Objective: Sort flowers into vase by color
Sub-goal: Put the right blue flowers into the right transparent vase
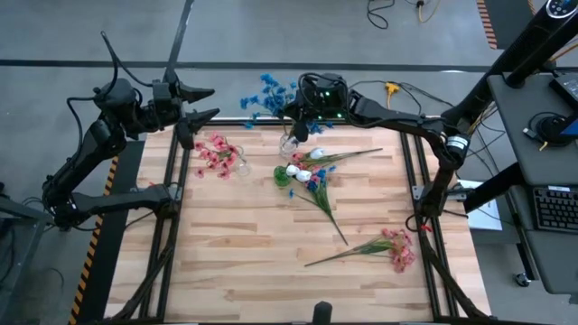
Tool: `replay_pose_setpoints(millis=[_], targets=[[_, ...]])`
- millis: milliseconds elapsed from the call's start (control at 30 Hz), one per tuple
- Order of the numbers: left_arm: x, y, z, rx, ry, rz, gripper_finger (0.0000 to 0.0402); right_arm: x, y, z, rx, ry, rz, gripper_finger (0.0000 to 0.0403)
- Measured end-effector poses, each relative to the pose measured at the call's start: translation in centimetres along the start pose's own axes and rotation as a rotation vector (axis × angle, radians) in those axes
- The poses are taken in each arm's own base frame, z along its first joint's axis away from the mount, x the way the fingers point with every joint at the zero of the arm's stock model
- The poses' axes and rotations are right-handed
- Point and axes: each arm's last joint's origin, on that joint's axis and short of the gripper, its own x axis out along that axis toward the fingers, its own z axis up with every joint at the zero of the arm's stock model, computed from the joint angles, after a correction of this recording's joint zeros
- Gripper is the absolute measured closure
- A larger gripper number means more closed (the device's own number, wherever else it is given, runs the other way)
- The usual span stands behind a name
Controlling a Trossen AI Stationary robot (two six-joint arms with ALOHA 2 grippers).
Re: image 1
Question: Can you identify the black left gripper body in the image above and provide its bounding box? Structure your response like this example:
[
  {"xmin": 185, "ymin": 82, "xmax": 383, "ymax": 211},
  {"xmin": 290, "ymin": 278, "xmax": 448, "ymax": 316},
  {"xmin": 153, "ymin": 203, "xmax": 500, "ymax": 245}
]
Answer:
[{"xmin": 135, "ymin": 80, "xmax": 186, "ymax": 133}]

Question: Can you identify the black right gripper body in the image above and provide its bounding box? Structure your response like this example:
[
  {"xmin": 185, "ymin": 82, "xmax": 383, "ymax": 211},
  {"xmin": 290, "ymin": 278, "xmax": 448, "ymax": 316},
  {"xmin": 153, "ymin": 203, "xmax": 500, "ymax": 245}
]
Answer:
[{"xmin": 288, "ymin": 71, "xmax": 351, "ymax": 125}]

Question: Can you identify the blue artificial flower bunch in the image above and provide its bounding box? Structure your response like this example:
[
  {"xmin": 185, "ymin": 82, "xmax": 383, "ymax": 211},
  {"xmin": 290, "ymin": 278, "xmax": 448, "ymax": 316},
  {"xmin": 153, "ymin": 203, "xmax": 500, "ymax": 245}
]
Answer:
[
  {"xmin": 238, "ymin": 72, "xmax": 300, "ymax": 131},
  {"xmin": 309, "ymin": 120, "xmax": 336, "ymax": 135},
  {"xmin": 287, "ymin": 165, "xmax": 350, "ymax": 247}
]

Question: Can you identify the pink artificial flower bunch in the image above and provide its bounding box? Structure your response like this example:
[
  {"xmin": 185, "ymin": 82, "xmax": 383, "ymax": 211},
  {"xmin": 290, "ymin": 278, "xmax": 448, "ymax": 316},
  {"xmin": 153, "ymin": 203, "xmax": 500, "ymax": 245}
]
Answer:
[
  {"xmin": 291, "ymin": 146, "xmax": 384, "ymax": 186},
  {"xmin": 303, "ymin": 227, "xmax": 417, "ymax": 275},
  {"xmin": 192, "ymin": 130, "xmax": 243, "ymax": 181}
]

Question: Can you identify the tall clear glass vase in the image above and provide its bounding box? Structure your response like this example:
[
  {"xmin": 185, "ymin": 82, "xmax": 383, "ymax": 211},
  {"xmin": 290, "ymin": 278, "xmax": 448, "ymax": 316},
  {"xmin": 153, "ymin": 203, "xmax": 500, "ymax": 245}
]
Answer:
[{"xmin": 230, "ymin": 144, "xmax": 253, "ymax": 178}]

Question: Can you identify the small clear glass jar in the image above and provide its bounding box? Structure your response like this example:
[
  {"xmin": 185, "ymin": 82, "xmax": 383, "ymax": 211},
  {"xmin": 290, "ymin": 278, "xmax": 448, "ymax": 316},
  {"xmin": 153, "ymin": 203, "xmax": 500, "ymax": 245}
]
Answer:
[{"xmin": 278, "ymin": 133, "xmax": 302, "ymax": 159}]

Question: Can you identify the yellow power plug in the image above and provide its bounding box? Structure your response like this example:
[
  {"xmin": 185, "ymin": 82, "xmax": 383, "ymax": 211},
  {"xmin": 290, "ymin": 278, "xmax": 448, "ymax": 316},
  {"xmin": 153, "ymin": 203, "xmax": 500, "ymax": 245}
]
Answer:
[{"xmin": 384, "ymin": 80, "xmax": 401, "ymax": 116}]

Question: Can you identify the black hazard-striped floor platform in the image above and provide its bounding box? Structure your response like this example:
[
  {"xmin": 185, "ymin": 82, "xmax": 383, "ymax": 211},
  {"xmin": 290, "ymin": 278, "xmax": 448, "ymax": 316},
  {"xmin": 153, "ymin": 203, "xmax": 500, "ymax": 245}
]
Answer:
[{"xmin": 67, "ymin": 142, "xmax": 145, "ymax": 325}]

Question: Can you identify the grey metal table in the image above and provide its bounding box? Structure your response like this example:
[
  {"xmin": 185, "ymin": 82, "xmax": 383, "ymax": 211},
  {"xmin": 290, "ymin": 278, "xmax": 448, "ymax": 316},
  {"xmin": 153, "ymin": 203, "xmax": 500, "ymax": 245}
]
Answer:
[{"xmin": 0, "ymin": 180, "xmax": 76, "ymax": 325}]

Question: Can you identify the black rounded object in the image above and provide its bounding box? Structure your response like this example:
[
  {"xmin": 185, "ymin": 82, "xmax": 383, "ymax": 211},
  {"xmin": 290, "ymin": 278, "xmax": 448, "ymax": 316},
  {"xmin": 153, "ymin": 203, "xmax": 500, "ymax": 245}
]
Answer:
[{"xmin": 312, "ymin": 301, "xmax": 334, "ymax": 325}]

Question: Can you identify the white paper sheet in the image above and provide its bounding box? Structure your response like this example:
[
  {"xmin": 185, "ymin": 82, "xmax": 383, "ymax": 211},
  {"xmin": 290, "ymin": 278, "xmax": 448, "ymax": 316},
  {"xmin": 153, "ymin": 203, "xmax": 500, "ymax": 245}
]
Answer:
[{"xmin": 455, "ymin": 179, "xmax": 503, "ymax": 232}]

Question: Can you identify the grey desk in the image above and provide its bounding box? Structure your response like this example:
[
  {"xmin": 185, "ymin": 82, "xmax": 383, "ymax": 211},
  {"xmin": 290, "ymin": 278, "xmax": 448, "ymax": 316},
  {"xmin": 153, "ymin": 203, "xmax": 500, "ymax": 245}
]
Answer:
[{"xmin": 486, "ymin": 74, "xmax": 578, "ymax": 297}]

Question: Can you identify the dark mat orange-striped edge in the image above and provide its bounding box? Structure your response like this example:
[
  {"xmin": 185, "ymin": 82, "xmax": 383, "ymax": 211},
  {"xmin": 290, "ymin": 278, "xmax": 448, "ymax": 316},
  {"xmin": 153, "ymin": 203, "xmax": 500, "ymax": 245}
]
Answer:
[{"xmin": 476, "ymin": 0, "xmax": 543, "ymax": 51}]

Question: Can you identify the black tower fan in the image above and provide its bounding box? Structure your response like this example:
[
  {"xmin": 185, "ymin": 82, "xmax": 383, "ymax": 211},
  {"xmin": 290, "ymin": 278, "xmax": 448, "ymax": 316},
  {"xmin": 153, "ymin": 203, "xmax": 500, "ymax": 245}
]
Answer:
[{"xmin": 441, "ymin": 0, "xmax": 578, "ymax": 136}]

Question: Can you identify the dark tablet device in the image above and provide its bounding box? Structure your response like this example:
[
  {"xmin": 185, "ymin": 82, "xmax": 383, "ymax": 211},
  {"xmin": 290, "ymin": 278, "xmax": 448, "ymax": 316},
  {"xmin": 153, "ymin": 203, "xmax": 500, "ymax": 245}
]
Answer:
[{"xmin": 548, "ymin": 71, "xmax": 578, "ymax": 109}]

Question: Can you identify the black keyboard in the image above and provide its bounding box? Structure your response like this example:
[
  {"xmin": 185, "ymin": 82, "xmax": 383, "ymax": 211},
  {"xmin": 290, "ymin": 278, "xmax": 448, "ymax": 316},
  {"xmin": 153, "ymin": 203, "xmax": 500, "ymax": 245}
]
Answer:
[{"xmin": 532, "ymin": 185, "xmax": 578, "ymax": 234}]

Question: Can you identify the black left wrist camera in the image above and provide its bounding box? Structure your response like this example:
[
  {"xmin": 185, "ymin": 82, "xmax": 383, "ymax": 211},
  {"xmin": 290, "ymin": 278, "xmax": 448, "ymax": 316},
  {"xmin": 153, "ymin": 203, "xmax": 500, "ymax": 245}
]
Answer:
[{"xmin": 151, "ymin": 79, "xmax": 172, "ymax": 113}]

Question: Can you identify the black aluminium frame rail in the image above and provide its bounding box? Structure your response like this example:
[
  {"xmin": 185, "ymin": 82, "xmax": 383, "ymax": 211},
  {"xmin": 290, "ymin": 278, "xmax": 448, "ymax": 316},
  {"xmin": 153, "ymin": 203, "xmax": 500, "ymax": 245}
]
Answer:
[
  {"xmin": 180, "ymin": 117, "xmax": 419, "ymax": 128},
  {"xmin": 399, "ymin": 119, "xmax": 496, "ymax": 322},
  {"xmin": 112, "ymin": 119, "xmax": 193, "ymax": 322}
]

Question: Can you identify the black floor cable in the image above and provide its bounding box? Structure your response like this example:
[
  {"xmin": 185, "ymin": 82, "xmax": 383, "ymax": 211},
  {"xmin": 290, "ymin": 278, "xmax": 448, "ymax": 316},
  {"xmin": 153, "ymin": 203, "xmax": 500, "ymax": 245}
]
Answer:
[
  {"xmin": 366, "ymin": 0, "xmax": 396, "ymax": 31},
  {"xmin": 350, "ymin": 79, "xmax": 455, "ymax": 116}
]

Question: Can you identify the yellow floor cable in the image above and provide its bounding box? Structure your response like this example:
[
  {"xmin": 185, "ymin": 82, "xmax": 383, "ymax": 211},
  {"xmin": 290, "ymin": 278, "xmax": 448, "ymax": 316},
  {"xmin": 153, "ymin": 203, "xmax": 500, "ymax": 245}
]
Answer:
[{"xmin": 415, "ymin": 0, "xmax": 442, "ymax": 23}]

